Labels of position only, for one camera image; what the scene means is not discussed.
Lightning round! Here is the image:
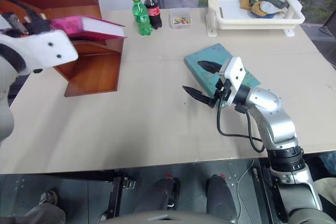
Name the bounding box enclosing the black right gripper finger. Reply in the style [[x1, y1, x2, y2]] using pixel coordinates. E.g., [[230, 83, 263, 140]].
[[182, 86, 214, 105], [197, 60, 224, 73]]

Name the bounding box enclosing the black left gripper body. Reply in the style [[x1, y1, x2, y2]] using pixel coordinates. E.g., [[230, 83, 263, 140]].
[[8, 12, 53, 36]]

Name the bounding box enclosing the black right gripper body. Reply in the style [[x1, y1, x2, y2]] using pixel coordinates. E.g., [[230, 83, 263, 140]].
[[209, 72, 232, 109]]

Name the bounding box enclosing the pink hardcover book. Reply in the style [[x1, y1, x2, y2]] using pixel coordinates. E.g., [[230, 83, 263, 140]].
[[49, 15, 128, 40]]

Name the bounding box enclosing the teal hardcover book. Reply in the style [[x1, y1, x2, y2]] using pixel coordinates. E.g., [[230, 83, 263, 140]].
[[183, 43, 262, 109]]

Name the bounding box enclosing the wooden bookshelf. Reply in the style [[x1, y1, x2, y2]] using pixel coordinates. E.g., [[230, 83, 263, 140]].
[[0, 0, 124, 98]]

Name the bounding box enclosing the white plastic basket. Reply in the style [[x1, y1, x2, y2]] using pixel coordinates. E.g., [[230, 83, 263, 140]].
[[205, 0, 306, 37]]

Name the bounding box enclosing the clear box of coloured pieces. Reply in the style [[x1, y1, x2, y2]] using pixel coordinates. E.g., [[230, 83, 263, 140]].
[[169, 7, 192, 30]]

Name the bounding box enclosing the blue cloth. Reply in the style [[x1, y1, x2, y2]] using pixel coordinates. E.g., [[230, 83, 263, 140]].
[[249, 10, 276, 19]]

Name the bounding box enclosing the yellow cloth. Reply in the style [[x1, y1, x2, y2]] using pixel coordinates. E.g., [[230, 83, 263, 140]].
[[239, 0, 260, 12]]

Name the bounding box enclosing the cola bottle red cap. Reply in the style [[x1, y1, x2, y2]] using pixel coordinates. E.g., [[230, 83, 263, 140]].
[[143, 0, 163, 30]]

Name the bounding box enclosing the pale grey cloth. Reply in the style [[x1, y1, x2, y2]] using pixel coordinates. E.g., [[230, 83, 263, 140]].
[[256, 0, 283, 15]]

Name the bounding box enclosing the green soda bottle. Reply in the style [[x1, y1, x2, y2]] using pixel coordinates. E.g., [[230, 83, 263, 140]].
[[131, 0, 154, 37]]

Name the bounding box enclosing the dark green cloth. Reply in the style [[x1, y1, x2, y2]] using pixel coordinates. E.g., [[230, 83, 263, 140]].
[[248, 0, 290, 9]]

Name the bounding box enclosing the dark rounded robot leg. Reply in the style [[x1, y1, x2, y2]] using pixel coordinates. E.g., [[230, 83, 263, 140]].
[[130, 176, 181, 213], [205, 174, 237, 222]]

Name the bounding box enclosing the grey robot torso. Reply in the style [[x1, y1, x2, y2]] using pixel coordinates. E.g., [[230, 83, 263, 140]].
[[103, 202, 336, 224]]

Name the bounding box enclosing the bystander khaki trouser leg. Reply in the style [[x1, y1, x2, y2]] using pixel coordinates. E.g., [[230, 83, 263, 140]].
[[313, 176, 336, 213]]

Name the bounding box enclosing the bystander grey shoe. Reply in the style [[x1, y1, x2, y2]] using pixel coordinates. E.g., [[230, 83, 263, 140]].
[[39, 189, 59, 207]]

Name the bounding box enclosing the bystander grey trouser leg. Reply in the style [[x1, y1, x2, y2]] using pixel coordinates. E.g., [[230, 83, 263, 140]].
[[0, 202, 67, 224]]

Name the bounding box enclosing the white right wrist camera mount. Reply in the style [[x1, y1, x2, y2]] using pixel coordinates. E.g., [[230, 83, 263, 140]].
[[218, 56, 247, 105]]

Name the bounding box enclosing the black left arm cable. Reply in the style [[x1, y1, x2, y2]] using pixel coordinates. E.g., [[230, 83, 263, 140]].
[[0, 0, 40, 22]]

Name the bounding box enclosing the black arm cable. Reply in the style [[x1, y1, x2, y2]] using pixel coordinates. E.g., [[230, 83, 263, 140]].
[[216, 93, 266, 154], [0, 0, 40, 22]]

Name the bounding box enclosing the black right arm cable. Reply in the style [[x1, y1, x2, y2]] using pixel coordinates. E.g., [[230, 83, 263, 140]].
[[216, 93, 266, 154]]

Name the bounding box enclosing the white thin cable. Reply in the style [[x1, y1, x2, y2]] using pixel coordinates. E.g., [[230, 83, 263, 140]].
[[236, 157, 256, 210]]

